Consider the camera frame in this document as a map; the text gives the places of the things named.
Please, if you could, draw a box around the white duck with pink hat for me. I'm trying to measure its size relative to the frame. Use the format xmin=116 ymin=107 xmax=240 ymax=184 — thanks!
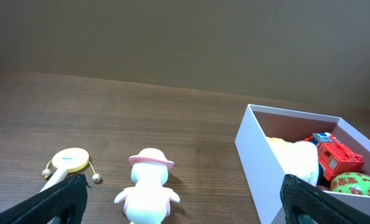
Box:
xmin=114 ymin=148 xmax=181 ymax=224

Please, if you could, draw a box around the white box with pink interior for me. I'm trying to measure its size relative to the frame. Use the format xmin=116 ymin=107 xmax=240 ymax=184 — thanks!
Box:
xmin=235 ymin=105 xmax=370 ymax=223

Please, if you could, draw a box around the yellow rattle drum toy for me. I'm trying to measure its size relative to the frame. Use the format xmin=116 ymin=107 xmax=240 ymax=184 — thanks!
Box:
xmin=40 ymin=147 xmax=102 ymax=192

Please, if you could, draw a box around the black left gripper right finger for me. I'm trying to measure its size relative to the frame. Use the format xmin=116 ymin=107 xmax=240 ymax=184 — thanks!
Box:
xmin=280 ymin=174 xmax=370 ymax=224

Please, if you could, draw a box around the white plush duck yellow hat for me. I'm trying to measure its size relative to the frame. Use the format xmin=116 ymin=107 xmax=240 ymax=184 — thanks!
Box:
xmin=266 ymin=137 xmax=319 ymax=187

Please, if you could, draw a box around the red toy fire truck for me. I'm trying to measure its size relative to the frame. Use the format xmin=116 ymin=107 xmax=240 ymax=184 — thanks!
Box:
xmin=304 ymin=133 xmax=365 ymax=181

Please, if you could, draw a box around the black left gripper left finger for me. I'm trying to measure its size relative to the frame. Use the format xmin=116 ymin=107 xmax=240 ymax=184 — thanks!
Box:
xmin=0 ymin=174 xmax=88 ymax=224

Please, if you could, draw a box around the green ball with red numbers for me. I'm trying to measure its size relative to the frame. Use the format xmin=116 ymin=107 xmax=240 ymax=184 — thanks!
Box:
xmin=330 ymin=172 xmax=370 ymax=196

